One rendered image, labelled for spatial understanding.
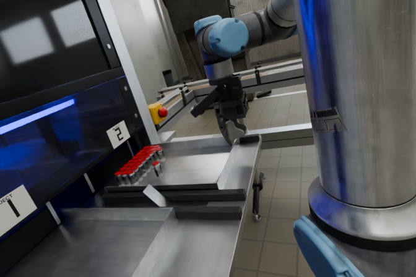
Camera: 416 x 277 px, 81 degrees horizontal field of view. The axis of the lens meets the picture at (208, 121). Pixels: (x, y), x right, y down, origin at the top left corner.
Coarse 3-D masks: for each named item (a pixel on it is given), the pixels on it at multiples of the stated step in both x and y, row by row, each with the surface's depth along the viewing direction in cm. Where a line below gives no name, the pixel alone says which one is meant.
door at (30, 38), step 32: (0, 0) 51; (32, 0) 57; (64, 0) 65; (0, 32) 50; (32, 32) 56; (64, 32) 64; (0, 64) 49; (32, 64) 55; (64, 64) 63; (96, 64) 72; (0, 96) 48
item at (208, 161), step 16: (160, 144) 89; (176, 144) 87; (192, 144) 85; (208, 144) 83; (224, 144) 81; (240, 144) 79; (176, 160) 80; (192, 160) 77; (208, 160) 74; (224, 160) 71; (176, 176) 70; (192, 176) 68; (208, 176) 65; (224, 176) 61; (112, 192) 68
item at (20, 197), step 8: (16, 192) 48; (24, 192) 49; (0, 200) 45; (16, 200) 47; (24, 200) 49; (32, 200) 50; (0, 208) 45; (8, 208) 46; (16, 208) 47; (24, 208) 48; (32, 208) 50; (0, 216) 45; (8, 216) 46; (16, 216) 47; (24, 216) 48; (0, 224) 44; (8, 224) 46; (0, 232) 44
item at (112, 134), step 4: (120, 124) 77; (124, 124) 79; (112, 128) 73; (116, 128) 75; (120, 128) 77; (124, 128) 79; (108, 132) 72; (112, 132) 73; (116, 132) 75; (124, 132) 78; (128, 132) 80; (108, 136) 72; (112, 136) 73; (116, 136) 75; (120, 136) 76; (124, 136) 78; (128, 136) 80; (112, 140) 73; (116, 140) 74; (124, 140) 78; (112, 144) 73; (116, 144) 74
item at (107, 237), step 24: (72, 216) 63; (96, 216) 60; (120, 216) 57; (144, 216) 55; (168, 216) 49; (48, 240) 58; (72, 240) 55; (96, 240) 53; (120, 240) 51; (144, 240) 49; (24, 264) 52; (48, 264) 50; (72, 264) 48; (96, 264) 46; (120, 264) 45; (144, 264) 41
